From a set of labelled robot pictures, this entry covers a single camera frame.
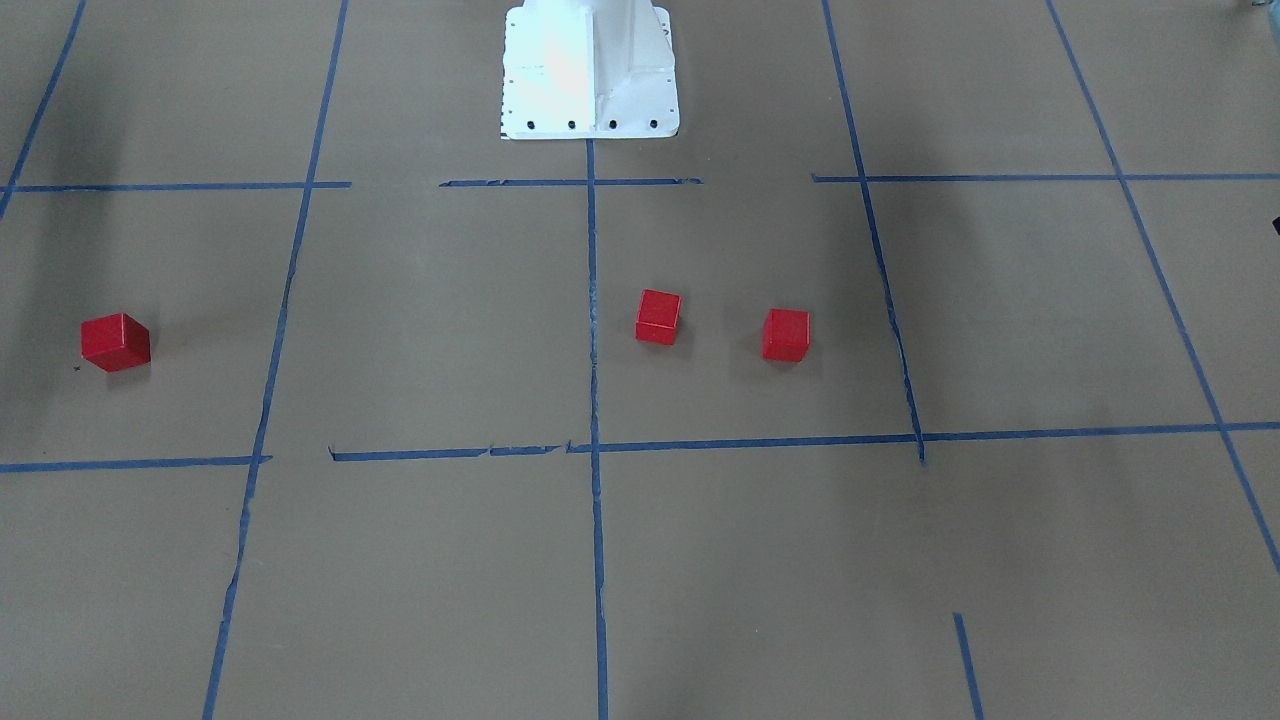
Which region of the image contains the red block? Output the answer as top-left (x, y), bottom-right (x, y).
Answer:
top-left (634, 288), bottom-right (682, 346)
top-left (762, 307), bottom-right (812, 363)

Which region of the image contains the white pedestal column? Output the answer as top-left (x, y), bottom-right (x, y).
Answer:
top-left (500, 1), bottom-right (681, 141)

